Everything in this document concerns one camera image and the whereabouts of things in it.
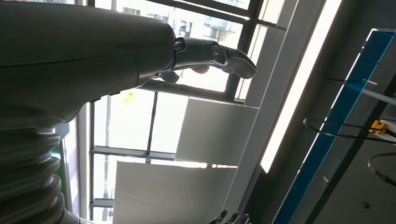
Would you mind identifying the large white flat panel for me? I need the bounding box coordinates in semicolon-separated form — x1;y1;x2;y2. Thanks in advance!
113;161;238;224

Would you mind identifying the small white flat panel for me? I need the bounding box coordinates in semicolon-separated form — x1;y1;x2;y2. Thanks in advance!
175;97;259;166

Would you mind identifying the white slanted beam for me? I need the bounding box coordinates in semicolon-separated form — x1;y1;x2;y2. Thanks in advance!
222;0;326;224

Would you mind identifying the blue edge strip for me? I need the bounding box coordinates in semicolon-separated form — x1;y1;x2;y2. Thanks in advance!
272;28;396;224

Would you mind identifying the black diagonal bar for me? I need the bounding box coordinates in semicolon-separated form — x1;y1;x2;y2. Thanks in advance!
304;74;396;224

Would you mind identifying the long bright light strip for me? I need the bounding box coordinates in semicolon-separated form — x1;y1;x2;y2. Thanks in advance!
260;0;343;174

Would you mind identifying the white tube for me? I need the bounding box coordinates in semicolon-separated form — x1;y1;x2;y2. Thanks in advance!
362;89;396;106

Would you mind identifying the long black cable loop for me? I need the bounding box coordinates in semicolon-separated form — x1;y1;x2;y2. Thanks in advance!
303;118;396;143

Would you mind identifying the short black cable loop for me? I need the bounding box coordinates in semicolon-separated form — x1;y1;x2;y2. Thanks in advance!
367;152;396;188

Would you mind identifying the yellow cable connector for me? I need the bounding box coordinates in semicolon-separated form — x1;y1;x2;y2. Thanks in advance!
368;119;389;136

